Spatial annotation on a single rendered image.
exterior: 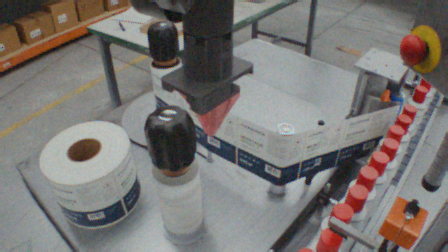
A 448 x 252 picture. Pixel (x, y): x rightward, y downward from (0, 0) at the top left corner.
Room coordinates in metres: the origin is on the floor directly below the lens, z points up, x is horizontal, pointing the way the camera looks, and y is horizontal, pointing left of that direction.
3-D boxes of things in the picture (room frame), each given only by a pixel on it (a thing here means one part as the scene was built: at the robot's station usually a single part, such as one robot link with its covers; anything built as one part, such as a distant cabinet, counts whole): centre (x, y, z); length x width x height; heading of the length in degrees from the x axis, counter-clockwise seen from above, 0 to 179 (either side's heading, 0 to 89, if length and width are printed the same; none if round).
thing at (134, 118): (0.81, 0.17, 0.89); 0.31 x 0.31 x 0.01
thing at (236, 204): (0.67, 0.09, 0.86); 0.80 x 0.67 x 0.05; 139
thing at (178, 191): (0.41, 0.09, 1.03); 0.09 x 0.09 x 0.30
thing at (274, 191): (0.52, -0.11, 0.97); 0.05 x 0.05 x 0.19
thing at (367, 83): (0.67, -0.37, 1.01); 0.14 x 0.13 x 0.26; 139
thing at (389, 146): (0.45, -0.31, 0.98); 0.05 x 0.05 x 0.20
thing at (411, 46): (0.35, -0.23, 1.33); 0.04 x 0.03 x 0.04; 14
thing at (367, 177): (0.38, -0.24, 0.98); 0.05 x 0.05 x 0.20
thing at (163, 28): (0.81, 0.17, 1.04); 0.09 x 0.09 x 0.29
